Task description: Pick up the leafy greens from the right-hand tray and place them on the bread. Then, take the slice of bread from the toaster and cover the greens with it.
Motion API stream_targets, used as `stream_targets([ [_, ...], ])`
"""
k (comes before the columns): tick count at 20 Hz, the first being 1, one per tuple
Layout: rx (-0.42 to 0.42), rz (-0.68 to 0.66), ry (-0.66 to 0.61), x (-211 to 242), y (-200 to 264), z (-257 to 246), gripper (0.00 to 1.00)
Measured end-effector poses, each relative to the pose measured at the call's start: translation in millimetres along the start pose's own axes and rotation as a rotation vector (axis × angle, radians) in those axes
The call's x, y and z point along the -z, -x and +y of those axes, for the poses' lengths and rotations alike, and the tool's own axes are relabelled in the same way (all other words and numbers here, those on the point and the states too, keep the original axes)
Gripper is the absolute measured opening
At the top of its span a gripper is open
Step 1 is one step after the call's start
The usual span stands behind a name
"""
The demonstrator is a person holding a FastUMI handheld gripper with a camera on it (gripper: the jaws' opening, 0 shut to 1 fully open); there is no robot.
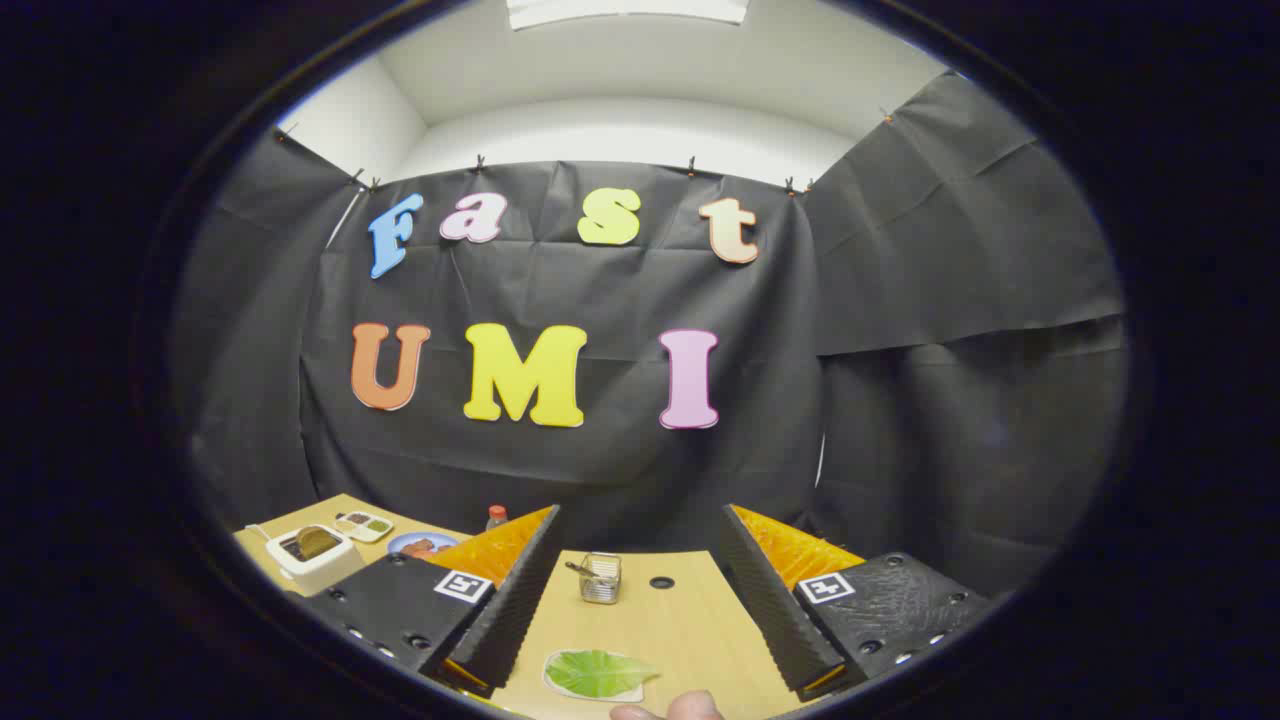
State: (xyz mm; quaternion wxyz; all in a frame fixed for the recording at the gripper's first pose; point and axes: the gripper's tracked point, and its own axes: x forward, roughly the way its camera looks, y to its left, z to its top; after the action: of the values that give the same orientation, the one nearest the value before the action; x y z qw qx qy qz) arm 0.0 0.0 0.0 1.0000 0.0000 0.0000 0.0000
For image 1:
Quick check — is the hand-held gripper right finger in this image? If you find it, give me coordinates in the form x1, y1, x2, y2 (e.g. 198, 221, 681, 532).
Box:
718, 503, 996, 701

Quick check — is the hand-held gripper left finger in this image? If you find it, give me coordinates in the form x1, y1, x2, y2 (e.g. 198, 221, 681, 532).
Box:
300, 504, 563, 699

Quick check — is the white square plate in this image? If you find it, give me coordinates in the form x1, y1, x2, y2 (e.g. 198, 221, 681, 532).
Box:
543, 648, 647, 704

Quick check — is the green lettuce leaf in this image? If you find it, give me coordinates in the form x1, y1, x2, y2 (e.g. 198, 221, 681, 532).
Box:
547, 650, 661, 699

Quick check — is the blue round plate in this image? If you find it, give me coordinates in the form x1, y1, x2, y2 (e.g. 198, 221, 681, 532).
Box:
387, 531, 463, 559

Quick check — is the white seasoning tray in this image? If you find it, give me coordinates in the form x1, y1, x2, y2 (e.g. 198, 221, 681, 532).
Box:
335, 511, 395, 544

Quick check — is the white toaster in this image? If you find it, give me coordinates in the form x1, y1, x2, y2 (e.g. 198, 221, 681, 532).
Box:
247, 524, 366, 598

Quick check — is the ceiling light panel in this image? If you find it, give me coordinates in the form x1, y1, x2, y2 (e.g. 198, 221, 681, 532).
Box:
505, 0, 751, 31

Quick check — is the metal wire basket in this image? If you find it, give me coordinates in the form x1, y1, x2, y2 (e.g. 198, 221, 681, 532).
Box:
578, 552, 623, 605

